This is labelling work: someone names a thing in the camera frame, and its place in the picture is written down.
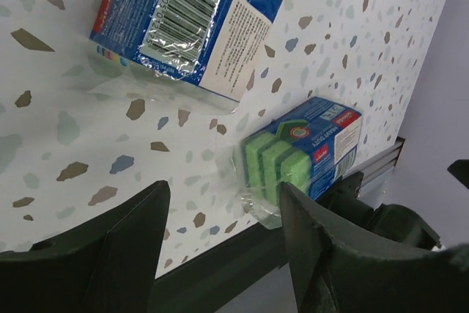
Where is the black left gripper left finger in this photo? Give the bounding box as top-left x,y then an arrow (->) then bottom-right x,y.
1,180 -> 171,312

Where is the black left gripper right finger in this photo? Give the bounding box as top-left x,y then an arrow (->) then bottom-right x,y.
280,183 -> 468,312

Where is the green sponge pack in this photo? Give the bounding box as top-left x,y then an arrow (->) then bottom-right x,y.
216,96 -> 363,229
64,0 -> 301,108

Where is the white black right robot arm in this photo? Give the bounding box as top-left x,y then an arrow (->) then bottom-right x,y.
317,172 -> 443,250

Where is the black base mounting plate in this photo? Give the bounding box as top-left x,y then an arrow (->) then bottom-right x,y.
147,224 -> 288,312

